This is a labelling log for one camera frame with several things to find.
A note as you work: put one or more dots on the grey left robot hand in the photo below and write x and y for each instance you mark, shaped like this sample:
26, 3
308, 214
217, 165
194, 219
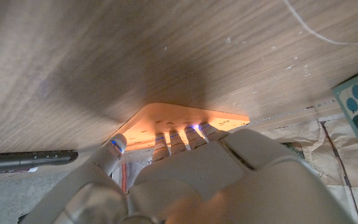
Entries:
213, 183

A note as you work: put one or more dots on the red marker white cap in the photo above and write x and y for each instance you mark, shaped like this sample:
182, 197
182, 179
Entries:
17, 170

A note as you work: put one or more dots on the black TV remote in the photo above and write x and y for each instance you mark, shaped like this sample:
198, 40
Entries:
26, 158

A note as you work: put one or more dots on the orange peg board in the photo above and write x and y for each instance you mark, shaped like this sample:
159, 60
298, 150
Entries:
166, 119

